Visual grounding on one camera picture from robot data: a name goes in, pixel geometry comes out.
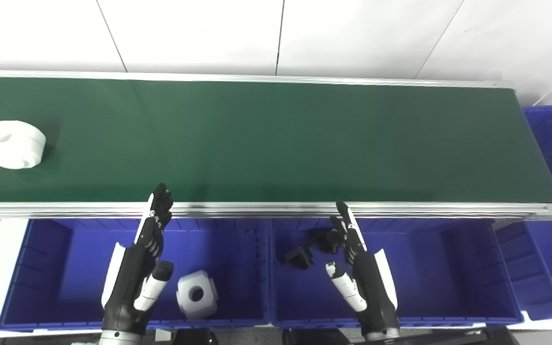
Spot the white cube part with hole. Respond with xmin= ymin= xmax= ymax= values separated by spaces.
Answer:
xmin=176 ymin=270 xmax=219 ymax=320

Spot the white round part with hole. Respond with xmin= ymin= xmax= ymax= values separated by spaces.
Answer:
xmin=0 ymin=120 xmax=46 ymax=170

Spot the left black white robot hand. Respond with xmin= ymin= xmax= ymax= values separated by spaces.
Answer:
xmin=101 ymin=183 xmax=174 ymax=332

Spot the black bracket part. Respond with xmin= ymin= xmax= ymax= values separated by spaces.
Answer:
xmin=309 ymin=228 xmax=346 ymax=254
xmin=278 ymin=244 xmax=314 ymax=270

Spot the green conveyor belt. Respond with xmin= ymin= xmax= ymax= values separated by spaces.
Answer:
xmin=0 ymin=77 xmax=552 ymax=203
xmin=0 ymin=69 xmax=552 ymax=222

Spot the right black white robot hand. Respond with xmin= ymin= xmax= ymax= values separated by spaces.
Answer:
xmin=325 ymin=200 xmax=400 ymax=336

